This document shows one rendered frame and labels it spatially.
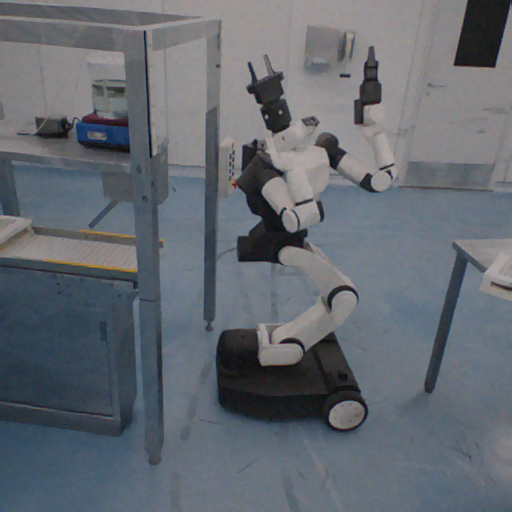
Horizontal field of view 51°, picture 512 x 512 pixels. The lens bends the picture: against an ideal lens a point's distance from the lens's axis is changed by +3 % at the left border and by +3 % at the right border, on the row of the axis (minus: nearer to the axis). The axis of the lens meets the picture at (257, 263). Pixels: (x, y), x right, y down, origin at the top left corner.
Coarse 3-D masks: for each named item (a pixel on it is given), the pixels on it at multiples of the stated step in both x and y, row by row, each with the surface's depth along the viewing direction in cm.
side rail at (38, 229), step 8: (40, 232) 214; (48, 232) 214; (56, 232) 213; (64, 232) 213; (72, 232) 212; (80, 232) 211; (96, 240) 212; (104, 240) 212; (112, 240) 211; (120, 240) 210; (128, 240) 210
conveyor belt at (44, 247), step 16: (32, 240) 210; (48, 240) 211; (64, 240) 212; (80, 240) 212; (32, 256) 198; (48, 256) 199; (64, 256) 199; (80, 256) 200; (96, 256) 201; (112, 256) 202; (128, 256) 202; (160, 256) 207; (64, 272) 190
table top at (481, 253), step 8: (464, 240) 235; (472, 240) 235; (480, 240) 235; (488, 240) 236; (496, 240) 236; (504, 240) 237; (456, 248) 232; (464, 248) 227; (472, 248) 227; (480, 248) 228; (488, 248) 228; (496, 248) 229; (504, 248) 229; (464, 256) 226; (472, 256) 221; (480, 256) 220; (488, 256) 221; (496, 256) 221; (472, 264) 220; (480, 264) 215; (488, 264) 214
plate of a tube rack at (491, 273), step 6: (498, 258) 202; (504, 258) 203; (492, 264) 197; (498, 264) 198; (486, 270) 192; (492, 270) 193; (498, 270) 193; (510, 270) 193; (486, 276) 190; (492, 276) 189; (498, 276) 189; (504, 276) 189; (498, 282) 188; (504, 282) 187; (510, 282) 186
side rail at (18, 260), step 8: (0, 256) 189; (8, 256) 189; (16, 256) 189; (8, 264) 190; (16, 264) 190; (24, 264) 189; (32, 264) 189; (40, 264) 188; (48, 264) 188; (56, 264) 187; (64, 264) 187; (72, 272) 188; (80, 272) 187; (88, 272) 187; (96, 272) 186; (104, 272) 186; (112, 272) 185; (120, 272) 185; (128, 272) 184; (136, 272) 184
